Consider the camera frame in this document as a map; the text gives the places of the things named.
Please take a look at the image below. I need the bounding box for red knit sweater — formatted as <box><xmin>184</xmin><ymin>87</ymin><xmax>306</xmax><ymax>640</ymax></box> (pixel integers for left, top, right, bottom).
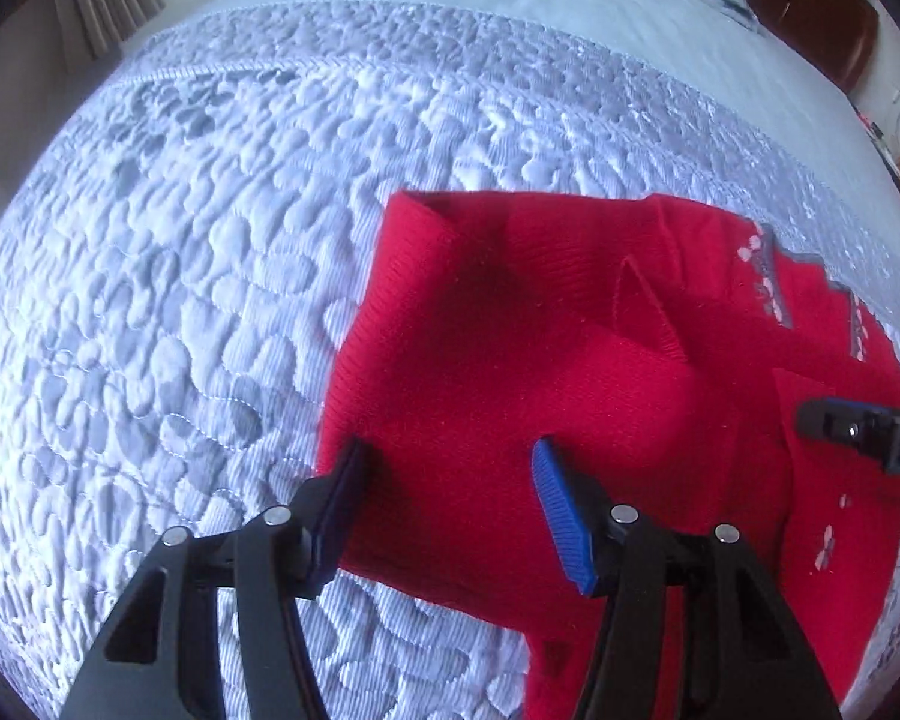
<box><xmin>319</xmin><ymin>191</ymin><xmax>900</xmax><ymax>720</ymax></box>

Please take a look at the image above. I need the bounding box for grey quilted bedspread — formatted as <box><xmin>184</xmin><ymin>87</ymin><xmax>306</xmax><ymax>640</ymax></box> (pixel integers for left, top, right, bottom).
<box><xmin>0</xmin><ymin>4</ymin><xmax>900</xmax><ymax>720</ymax></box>

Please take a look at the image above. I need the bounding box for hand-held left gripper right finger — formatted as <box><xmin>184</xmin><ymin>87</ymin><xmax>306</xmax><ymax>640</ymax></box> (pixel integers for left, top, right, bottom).
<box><xmin>532</xmin><ymin>437</ymin><xmax>845</xmax><ymax>720</ymax></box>

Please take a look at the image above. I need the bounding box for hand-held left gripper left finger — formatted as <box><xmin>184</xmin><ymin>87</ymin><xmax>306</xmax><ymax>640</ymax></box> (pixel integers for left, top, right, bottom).
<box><xmin>56</xmin><ymin>439</ymin><xmax>369</xmax><ymax>720</ymax></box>

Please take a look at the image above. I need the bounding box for brown wooden headboard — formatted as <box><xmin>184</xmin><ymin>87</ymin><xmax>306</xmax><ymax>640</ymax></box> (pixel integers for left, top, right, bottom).
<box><xmin>709</xmin><ymin>0</ymin><xmax>882</xmax><ymax>100</ymax></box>

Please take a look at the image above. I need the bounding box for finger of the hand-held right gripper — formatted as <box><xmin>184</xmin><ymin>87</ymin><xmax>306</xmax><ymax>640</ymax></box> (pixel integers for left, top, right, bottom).
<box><xmin>793</xmin><ymin>396</ymin><xmax>892</xmax><ymax>467</ymax></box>

